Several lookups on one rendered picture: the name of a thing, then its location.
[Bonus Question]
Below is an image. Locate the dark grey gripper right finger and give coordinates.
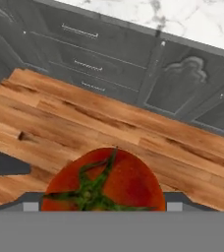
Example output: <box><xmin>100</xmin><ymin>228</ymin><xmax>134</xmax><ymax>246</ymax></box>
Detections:
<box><xmin>162</xmin><ymin>191</ymin><xmax>218</xmax><ymax>213</ymax></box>

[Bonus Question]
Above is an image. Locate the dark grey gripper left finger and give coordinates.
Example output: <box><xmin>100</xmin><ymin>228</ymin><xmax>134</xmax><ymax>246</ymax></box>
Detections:
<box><xmin>0</xmin><ymin>191</ymin><xmax>48</xmax><ymax>213</ymax></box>

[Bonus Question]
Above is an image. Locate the red tomato with green stem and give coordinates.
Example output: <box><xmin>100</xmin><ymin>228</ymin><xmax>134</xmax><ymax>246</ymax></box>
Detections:
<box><xmin>40</xmin><ymin>146</ymin><xmax>167</xmax><ymax>213</ymax></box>

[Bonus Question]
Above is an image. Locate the dark grey flat panel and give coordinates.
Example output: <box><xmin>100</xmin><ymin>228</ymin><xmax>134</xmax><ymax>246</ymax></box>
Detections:
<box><xmin>0</xmin><ymin>146</ymin><xmax>31</xmax><ymax>177</ymax></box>

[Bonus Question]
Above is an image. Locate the grey cupboard door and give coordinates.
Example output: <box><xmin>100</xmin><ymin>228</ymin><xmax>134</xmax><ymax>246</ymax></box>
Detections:
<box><xmin>143</xmin><ymin>39</ymin><xmax>224</xmax><ymax>116</ymax></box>
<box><xmin>0</xmin><ymin>0</ymin><xmax>50</xmax><ymax>75</ymax></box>
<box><xmin>191</xmin><ymin>77</ymin><xmax>224</xmax><ymax>134</ymax></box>

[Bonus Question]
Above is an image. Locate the grey drawer front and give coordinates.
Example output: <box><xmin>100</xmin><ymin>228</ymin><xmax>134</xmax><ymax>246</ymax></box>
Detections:
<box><xmin>29</xmin><ymin>3</ymin><xmax>158</xmax><ymax>71</ymax></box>
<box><xmin>28</xmin><ymin>31</ymin><xmax>148</xmax><ymax>94</ymax></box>
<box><xmin>47</xmin><ymin>60</ymin><xmax>140</xmax><ymax>106</ymax></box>

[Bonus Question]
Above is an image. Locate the silver drawer handle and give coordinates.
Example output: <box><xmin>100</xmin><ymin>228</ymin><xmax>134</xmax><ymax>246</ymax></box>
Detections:
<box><xmin>61</xmin><ymin>23</ymin><xmax>100</xmax><ymax>39</ymax></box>
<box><xmin>81</xmin><ymin>80</ymin><xmax>106</xmax><ymax>94</ymax></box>
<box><xmin>73</xmin><ymin>58</ymin><xmax>104</xmax><ymax>73</ymax></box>

